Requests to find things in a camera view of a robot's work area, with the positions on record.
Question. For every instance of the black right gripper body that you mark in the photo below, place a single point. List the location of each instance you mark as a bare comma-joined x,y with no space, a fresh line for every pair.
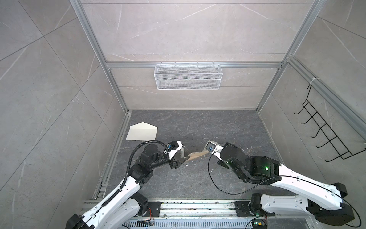
221,162

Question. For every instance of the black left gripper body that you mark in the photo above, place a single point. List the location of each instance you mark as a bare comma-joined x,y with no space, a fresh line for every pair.
172,162

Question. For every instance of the white paper envelope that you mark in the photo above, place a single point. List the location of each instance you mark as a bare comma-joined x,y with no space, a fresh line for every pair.
142,132

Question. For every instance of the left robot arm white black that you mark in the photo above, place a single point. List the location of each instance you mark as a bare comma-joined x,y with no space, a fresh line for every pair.
125,201

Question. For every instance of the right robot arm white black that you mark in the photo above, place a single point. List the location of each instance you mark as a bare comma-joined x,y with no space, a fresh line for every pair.
323,201

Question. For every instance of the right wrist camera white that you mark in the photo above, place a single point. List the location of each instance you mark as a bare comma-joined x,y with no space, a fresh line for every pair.
209,144

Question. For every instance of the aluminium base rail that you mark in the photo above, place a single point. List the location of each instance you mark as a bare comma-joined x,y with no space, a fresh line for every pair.
194,207

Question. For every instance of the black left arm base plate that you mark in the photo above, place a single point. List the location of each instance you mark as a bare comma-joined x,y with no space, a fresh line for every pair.
151,209

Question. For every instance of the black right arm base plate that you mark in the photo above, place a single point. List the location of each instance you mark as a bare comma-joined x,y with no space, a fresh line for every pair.
246,209

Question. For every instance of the grey slotted cable duct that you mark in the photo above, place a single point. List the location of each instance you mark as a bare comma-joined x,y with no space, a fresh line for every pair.
189,224

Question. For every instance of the white wire mesh basket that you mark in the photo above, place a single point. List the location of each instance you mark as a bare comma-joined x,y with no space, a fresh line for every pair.
188,77

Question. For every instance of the black wire hook rack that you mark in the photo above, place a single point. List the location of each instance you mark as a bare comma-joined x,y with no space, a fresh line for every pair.
323,127

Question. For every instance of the aluminium frame right rail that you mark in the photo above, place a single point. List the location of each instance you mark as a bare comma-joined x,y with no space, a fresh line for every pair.
344,110

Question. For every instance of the aluminium frame rail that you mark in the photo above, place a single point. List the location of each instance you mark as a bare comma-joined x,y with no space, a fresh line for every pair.
265,64
344,110

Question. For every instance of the aluminium frame back rail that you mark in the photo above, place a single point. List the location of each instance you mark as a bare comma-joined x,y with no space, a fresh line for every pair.
265,64

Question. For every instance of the aluminium frame right post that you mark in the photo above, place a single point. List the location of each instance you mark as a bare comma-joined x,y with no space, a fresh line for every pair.
306,25

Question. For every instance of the aluminium frame post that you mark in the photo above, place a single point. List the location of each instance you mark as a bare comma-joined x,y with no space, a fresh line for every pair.
306,25
79,10

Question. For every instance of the aluminium frame left post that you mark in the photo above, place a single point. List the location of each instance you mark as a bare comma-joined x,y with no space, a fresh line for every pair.
79,10

